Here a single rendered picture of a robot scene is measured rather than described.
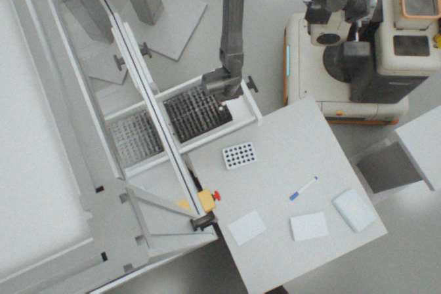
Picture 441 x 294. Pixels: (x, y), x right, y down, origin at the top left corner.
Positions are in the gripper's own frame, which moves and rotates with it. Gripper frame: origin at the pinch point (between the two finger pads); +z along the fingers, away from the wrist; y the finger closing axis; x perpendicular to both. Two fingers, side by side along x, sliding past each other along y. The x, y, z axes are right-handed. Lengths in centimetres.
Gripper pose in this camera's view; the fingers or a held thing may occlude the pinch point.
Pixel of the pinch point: (223, 98)
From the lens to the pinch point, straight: 145.3
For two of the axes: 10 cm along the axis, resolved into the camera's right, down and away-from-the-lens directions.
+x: 2.9, 9.3, -2.1
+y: -9.4, 2.4, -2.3
